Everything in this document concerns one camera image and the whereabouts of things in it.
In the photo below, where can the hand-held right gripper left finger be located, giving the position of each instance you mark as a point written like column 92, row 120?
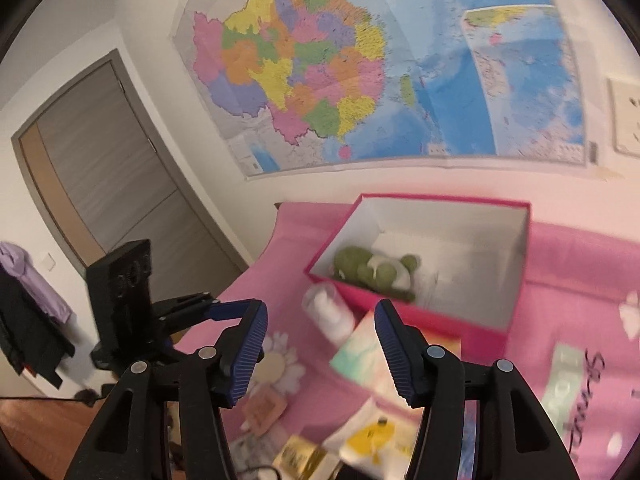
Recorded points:
column 245, row 360

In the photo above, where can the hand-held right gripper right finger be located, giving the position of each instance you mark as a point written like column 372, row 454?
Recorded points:
column 395, row 360

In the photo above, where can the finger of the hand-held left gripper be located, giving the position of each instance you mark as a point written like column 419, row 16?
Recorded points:
column 185, row 305
column 227, row 310

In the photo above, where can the pastel tissue pack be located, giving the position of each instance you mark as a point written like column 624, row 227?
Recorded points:
column 360, row 355

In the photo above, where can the pink cardboard box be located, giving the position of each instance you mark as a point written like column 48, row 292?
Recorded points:
column 450, row 230

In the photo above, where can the small pink packet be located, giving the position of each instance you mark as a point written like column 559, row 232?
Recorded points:
column 265, row 410

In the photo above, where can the white packet with yellow print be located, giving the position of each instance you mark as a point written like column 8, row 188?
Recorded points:
column 375, row 435

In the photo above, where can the clear pack of cotton pads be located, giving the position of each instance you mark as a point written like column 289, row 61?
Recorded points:
column 330, row 312

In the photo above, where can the purple garment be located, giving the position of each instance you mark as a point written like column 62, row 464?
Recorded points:
column 40, row 290

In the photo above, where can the black garment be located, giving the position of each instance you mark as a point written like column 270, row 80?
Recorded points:
column 25, row 340

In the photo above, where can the green plush toy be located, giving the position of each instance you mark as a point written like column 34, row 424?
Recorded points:
column 355, row 262

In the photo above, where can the gold packet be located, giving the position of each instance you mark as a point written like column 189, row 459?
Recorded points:
column 300, row 455

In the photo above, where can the grey wooden door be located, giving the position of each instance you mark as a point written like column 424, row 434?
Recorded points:
column 110, row 160

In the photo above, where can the pale green packet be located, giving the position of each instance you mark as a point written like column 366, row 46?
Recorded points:
column 562, row 380

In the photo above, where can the white light switch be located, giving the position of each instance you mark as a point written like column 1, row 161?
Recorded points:
column 47, row 263

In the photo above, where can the colourful wall map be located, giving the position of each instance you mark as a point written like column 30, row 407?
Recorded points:
column 350, row 60

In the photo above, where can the white wall socket plate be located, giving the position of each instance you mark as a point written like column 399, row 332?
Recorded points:
column 627, row 115

